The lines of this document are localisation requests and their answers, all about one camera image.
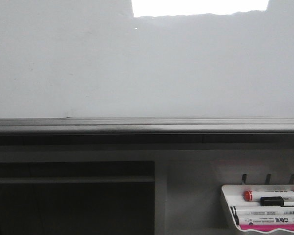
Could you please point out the white whiteboard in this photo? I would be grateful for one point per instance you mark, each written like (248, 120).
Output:
(96, 59)

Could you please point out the black tray hook left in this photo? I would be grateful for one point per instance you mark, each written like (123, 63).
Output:
(243, 179)

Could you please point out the black tray hook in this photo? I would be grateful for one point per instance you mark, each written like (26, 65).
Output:
(243, 179)
(267, 179)
(291, 180)

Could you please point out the white marker tray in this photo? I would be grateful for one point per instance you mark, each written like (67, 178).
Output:
(232, 195)

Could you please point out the red capped white marker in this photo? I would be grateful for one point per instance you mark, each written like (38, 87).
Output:
(250, 195)

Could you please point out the black tray hook middle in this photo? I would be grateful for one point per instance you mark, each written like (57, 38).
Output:
(267, 179)

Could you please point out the white labelled marker front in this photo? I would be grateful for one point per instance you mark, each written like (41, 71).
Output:
(254, 220)

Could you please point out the white marker black end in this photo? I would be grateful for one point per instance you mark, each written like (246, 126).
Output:
(262, 210)

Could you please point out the black capped marker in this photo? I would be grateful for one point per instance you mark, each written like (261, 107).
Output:
(275, 201)

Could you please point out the black tray hook right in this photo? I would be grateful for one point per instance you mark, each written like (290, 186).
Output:
(291, 180)

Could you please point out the grey stand frame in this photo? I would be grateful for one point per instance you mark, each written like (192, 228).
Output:
(131, 189)

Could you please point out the grey whiteboard bottom rail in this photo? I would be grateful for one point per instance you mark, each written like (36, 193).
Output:
(144, 126)

